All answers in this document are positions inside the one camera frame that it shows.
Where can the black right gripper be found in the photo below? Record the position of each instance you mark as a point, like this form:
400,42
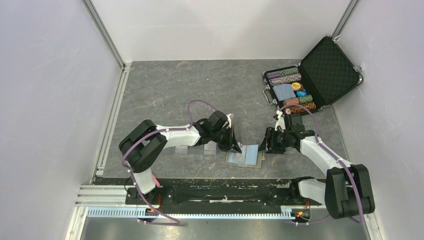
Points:
271,147

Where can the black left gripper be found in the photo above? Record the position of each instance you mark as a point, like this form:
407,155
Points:
231,144

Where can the clear acrylic card box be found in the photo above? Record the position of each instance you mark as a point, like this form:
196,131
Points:
210,149
181,149

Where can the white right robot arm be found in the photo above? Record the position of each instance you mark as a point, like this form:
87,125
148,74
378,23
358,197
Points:
347,190

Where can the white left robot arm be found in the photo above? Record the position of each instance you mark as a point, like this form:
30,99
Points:
144,144

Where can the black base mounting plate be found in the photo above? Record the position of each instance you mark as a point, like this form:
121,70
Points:
226,196

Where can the poker chips in case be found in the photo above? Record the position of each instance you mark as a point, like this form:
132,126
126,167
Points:
288,86

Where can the black poker chip case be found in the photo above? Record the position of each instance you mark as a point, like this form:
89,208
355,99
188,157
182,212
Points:
330,73

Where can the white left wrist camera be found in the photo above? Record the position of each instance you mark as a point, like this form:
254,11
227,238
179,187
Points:
229,120

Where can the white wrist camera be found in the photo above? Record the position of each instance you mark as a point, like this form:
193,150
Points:
229,120
280,121

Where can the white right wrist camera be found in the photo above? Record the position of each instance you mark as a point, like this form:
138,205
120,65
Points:
280,121

